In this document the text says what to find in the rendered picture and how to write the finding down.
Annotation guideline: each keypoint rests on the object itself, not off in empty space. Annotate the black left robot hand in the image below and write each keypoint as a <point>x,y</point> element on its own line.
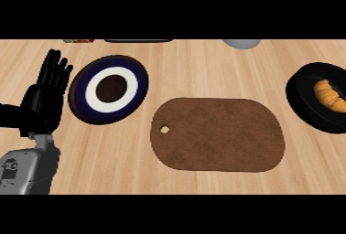
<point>43,100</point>

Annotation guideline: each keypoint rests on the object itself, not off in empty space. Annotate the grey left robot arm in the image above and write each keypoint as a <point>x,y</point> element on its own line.
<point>26,167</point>

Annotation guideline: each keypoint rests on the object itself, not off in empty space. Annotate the brown cutting board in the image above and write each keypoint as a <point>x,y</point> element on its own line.
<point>217,135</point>

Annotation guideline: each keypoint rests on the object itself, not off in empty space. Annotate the black pot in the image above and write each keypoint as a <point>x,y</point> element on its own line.
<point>310,97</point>

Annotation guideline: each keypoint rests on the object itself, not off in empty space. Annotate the orange croissant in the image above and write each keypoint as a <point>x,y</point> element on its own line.
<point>331,96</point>

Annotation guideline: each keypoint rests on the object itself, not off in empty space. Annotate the blue and white plate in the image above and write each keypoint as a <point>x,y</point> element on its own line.
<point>109,89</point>

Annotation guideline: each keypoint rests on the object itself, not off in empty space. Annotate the red and green box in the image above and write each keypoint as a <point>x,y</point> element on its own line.
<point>78,40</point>

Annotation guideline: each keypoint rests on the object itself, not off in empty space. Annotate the dark flat tray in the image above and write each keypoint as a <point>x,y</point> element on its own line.
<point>137,40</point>

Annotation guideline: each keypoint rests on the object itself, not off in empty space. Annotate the grey round object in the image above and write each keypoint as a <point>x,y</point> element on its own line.
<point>241,43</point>

